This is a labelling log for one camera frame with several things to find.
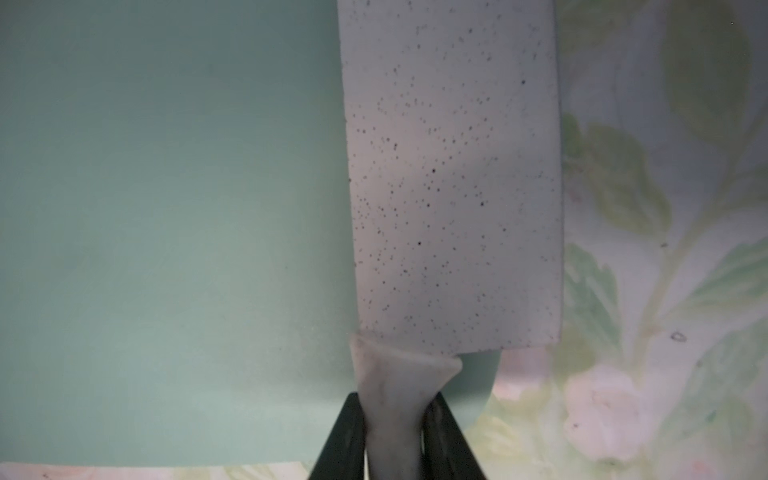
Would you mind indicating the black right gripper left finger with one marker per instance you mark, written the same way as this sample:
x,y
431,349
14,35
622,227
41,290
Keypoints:
x,y
343,454

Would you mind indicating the mint green cutting board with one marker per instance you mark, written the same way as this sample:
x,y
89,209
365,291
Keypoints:
x,y
177,276

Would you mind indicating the white speckled cleaver knife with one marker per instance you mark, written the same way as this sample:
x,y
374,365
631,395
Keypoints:
x,y
453,127

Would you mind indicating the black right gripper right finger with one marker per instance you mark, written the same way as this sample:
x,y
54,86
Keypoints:
x,y
445,451

